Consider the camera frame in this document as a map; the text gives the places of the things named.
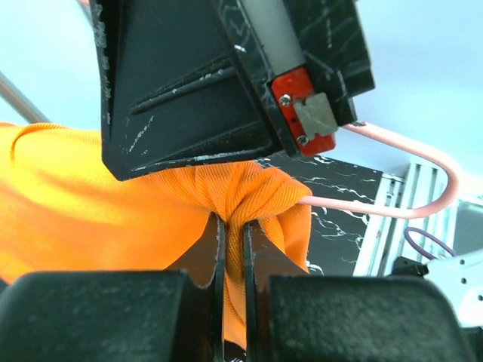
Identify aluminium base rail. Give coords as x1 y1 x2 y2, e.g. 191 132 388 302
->
353 164 482 277

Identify white metal clothes rack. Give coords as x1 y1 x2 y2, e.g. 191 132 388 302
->
0 72 50 124

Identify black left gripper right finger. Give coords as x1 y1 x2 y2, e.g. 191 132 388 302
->
243 221 478 361

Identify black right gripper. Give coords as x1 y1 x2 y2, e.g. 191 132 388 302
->
90 0 374 180

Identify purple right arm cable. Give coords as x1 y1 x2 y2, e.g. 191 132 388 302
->
403 226 457 261

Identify orange trousers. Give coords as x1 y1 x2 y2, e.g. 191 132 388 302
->
1 123 312 346

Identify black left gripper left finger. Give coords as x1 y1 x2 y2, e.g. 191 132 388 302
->
1 215 225 361

